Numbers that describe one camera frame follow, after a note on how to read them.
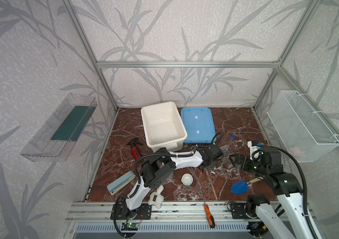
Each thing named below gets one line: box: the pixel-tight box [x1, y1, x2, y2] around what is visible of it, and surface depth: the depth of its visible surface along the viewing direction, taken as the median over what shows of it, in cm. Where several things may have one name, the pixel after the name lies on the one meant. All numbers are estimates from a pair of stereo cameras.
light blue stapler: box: [106, 170, 136, 196], surface depth 80 cm
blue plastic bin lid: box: [180, 107, 216, 144], surface depth 113 cm
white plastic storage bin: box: [140, 101, 188, 153], surface depth 102 cm
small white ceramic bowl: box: [180, 173, 194, 186], surface depth 85 cm
